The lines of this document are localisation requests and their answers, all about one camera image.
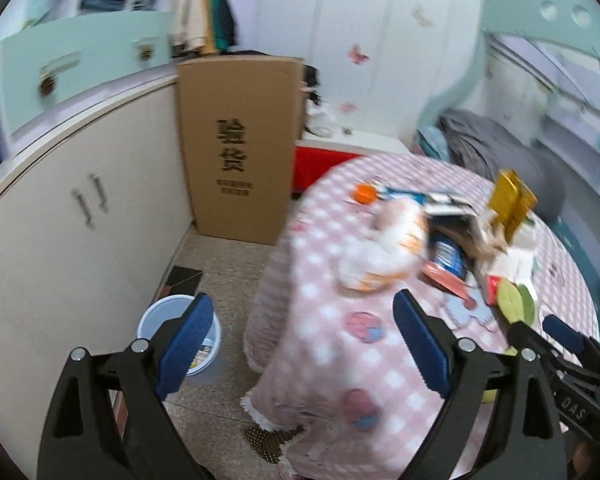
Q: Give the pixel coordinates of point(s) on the red packet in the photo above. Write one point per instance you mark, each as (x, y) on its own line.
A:
(445, 282)

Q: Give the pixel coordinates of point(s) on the pinecone drawer knob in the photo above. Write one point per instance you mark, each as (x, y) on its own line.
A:
(46, 82)
(144, 51)

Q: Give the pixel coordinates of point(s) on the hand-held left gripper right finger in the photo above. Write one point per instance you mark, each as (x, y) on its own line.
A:
(422, 345)

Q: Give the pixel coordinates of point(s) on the blue checked pillow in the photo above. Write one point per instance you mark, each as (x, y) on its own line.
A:
(432, 142)

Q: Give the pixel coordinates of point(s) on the beige butterfly sticker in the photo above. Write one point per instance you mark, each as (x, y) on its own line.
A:
(422, 14)

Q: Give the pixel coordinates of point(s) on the grey duvet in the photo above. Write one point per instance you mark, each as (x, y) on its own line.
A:
(485, 145)

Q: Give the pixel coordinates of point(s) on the gold packet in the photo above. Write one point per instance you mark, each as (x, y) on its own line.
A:
(512, 200)

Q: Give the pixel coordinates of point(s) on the brown dotted cloth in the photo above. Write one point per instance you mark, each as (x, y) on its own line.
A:
(267, 442)

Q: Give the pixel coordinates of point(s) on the pale blue plastic bucket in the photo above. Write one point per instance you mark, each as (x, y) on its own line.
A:
(155, 317)

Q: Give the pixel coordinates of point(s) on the white wardrobe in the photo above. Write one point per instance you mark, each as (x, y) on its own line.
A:
(380, 35)

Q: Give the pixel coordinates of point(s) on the black garment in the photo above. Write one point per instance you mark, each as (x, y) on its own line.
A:
(310, 82)

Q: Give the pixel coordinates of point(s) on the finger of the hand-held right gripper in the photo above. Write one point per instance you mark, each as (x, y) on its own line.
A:
(565, 332)
(527, 337)

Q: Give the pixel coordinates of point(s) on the crumpled white orange bag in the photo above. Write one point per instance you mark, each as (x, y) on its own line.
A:
(380, 255)

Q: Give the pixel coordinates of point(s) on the white carton with green stripe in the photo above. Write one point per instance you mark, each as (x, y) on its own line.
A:
(517, 260)

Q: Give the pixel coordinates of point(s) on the teal bedsheet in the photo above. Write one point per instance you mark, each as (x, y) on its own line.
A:
(577, 245)

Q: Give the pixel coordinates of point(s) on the pink checked blanket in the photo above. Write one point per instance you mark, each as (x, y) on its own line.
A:
(330, 350)

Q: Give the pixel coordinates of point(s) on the pink butterfly sticker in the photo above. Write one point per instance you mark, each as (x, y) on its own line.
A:
(358, 55)

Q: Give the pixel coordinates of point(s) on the blue packet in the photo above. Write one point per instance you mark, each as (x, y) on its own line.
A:
(449, 257)

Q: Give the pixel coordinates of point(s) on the orange bottle cap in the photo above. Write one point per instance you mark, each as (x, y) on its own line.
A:
(365, 193)

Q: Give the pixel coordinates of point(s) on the cream hanging jacket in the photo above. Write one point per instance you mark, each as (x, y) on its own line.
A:
(190, 5)

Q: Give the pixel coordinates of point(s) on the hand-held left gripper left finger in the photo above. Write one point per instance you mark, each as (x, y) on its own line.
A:
(185, 345)

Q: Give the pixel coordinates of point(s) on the teal bed frame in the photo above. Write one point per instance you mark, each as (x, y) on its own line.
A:
(525, 12)

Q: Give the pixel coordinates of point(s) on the blue white sachet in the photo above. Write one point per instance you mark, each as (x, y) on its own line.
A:
(402, 194)

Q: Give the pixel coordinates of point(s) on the teal hanging garment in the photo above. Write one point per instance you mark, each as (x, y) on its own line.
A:
(225, 7)

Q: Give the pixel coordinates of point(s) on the tall brown cardboard box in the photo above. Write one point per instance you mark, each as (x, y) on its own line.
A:
(240, 135)

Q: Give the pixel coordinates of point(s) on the white plastic bag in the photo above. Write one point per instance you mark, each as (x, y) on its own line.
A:
(325, 120)

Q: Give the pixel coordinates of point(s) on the pale teal drawer unit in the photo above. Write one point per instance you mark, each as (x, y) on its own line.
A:
(95, 40)

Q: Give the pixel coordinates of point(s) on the black white packet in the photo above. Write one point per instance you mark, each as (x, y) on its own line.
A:
(450, 205)

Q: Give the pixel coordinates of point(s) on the faded pink sticker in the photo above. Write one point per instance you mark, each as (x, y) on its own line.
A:
(347, 106)

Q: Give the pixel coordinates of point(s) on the crumpled brown paper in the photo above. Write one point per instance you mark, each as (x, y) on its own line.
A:
(485, 242)

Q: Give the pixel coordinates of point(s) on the white cabinet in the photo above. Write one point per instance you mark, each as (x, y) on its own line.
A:
(55, 270)

